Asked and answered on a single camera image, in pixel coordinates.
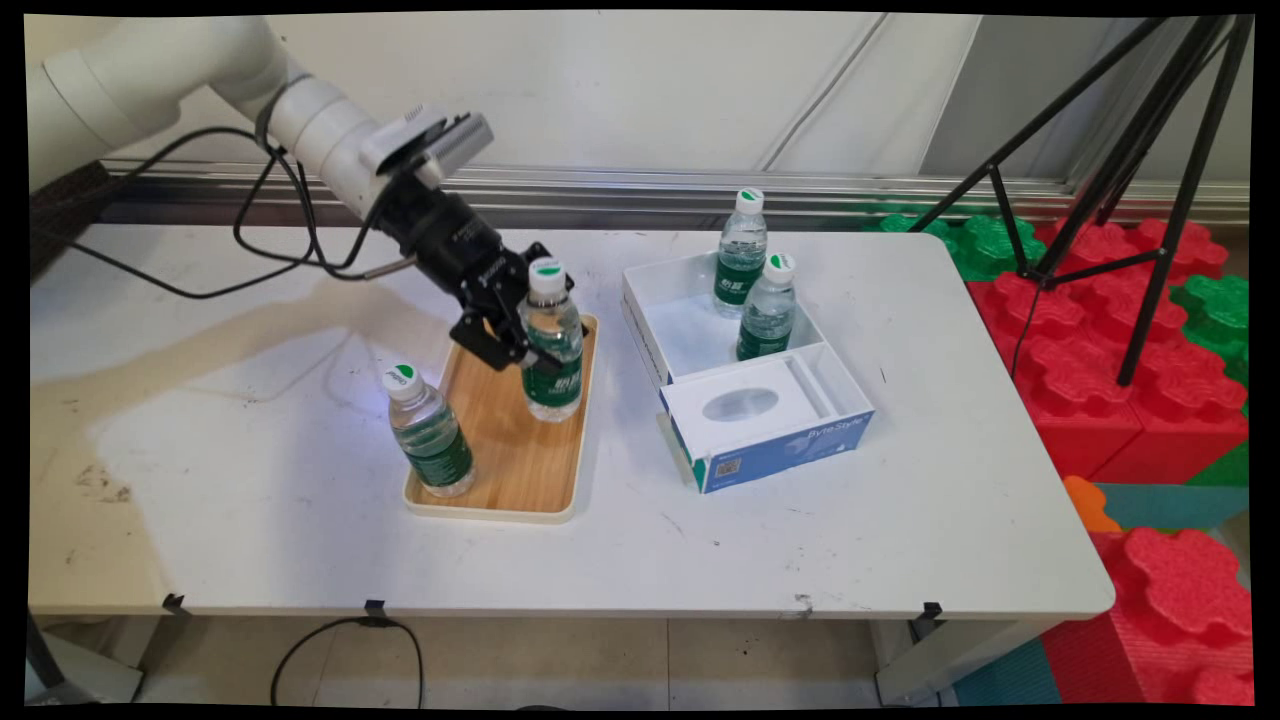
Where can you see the clear water bottle green label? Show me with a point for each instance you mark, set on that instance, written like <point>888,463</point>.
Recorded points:
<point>765,320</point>
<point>740,250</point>
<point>555,390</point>
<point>435,455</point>

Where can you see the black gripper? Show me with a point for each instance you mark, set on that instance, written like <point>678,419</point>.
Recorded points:
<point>450,240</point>

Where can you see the black table edge clip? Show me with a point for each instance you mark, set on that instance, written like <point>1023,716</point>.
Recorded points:
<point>375,611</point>
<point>175,604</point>
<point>931,611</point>

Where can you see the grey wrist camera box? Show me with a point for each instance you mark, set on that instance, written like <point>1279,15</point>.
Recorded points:
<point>430,145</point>

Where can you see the black camera tripod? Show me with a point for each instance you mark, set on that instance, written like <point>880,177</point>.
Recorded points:
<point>1187,200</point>

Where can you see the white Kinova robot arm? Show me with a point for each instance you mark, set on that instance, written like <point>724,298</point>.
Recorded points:
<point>150,70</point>

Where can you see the aluminium wall rail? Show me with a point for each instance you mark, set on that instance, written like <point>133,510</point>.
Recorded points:
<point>650,195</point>

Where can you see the white table leg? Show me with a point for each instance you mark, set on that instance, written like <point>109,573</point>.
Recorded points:
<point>950,655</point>
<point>80,670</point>

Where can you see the green foam block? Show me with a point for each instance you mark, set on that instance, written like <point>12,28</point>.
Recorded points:
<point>985,245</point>
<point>1215,315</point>

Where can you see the orange foam mat piece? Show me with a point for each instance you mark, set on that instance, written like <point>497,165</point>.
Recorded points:
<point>1088,505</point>

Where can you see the bamboo wooden tray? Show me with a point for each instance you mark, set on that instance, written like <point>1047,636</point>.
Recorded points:
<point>510,450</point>

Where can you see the white blue cardboard box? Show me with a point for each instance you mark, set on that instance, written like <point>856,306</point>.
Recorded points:
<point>760,440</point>

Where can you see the dark brown textured panel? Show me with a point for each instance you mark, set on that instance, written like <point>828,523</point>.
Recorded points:
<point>65,215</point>

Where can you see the large red foam block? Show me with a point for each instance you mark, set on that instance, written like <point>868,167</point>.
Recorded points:
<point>1090,350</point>

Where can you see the teal foam mat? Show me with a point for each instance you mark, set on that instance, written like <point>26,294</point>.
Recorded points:
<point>1170,505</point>
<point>1005,678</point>

